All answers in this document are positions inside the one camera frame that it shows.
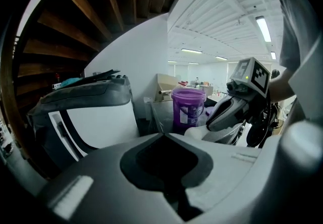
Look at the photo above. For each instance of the purple round lid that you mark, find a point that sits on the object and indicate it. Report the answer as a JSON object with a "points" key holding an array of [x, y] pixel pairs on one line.
{"points": [[209, 112]]}

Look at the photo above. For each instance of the white black appliance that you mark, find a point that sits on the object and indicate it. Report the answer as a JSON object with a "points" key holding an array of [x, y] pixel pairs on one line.
{"points": [[101, 127]]}

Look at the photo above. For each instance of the clear bottle with red cap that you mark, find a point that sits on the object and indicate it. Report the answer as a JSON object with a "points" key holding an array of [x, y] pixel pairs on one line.
{"points": [[183, 83]]}

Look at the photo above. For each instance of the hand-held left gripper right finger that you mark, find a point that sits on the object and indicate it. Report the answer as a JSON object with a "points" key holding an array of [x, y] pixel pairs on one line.
{"points": [[239, 187]]}

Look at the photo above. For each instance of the ceiling tube light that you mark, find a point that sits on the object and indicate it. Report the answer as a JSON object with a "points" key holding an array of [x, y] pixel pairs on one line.
{"points": [[191, 51], [263, 28], [273, 55], [221, 58]]}

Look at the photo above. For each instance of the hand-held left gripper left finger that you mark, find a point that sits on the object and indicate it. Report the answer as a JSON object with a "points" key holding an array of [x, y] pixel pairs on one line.
{"points": [[101, 180]]}

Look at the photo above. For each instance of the person's beige shirt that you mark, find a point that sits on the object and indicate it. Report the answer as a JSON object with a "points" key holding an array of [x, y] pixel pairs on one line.
{"points": [[295, 28]]}

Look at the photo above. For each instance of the blue glove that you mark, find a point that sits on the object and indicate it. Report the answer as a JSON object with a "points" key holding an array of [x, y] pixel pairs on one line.
{"points": [[70, 82]]}

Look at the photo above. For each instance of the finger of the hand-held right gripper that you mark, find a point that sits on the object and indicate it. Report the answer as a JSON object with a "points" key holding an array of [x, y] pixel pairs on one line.
{"points": [[239, 100], [222, 124]]}

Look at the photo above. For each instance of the wooden staircase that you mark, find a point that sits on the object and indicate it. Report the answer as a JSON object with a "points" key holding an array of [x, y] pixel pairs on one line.
{"points": [[75, 3]]}

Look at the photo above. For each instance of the metal tube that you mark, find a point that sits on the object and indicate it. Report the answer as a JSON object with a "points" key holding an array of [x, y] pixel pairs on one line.
{"points": [[166, 91]]}

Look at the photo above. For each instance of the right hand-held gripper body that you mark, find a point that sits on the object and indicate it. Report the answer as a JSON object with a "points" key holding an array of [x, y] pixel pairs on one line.
{"points": [[260, 79]]}

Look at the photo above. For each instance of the large cardboard box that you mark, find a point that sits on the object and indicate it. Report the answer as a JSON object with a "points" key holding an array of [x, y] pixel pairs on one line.
{"points": [[164, 83]]}

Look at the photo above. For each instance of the purple bowl of white powder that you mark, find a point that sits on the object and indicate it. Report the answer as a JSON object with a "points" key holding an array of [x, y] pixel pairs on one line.
{"points": [[186, 117]]}

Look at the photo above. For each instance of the person's right forearm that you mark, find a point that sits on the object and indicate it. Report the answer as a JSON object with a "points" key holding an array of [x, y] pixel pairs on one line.
{"points": [[280, 89]]}

